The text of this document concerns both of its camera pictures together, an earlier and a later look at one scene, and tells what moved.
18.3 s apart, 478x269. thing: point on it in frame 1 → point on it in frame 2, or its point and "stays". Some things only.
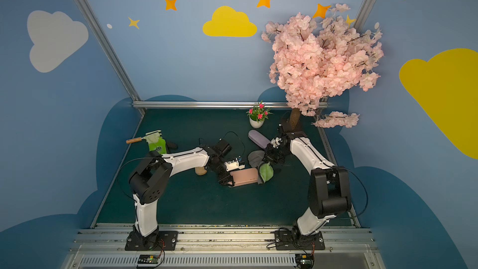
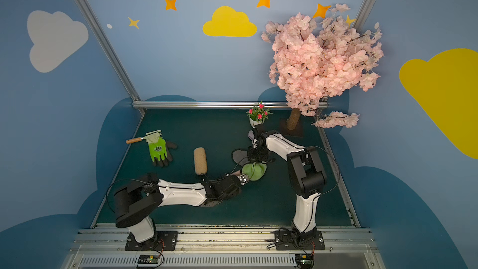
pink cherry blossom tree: x=313 y=63 stays
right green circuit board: x=304 y=261 stays
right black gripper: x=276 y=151 → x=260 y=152
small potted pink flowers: x=257 y=114 stays
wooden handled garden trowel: x=151 y=137 stays
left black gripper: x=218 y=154 → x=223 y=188
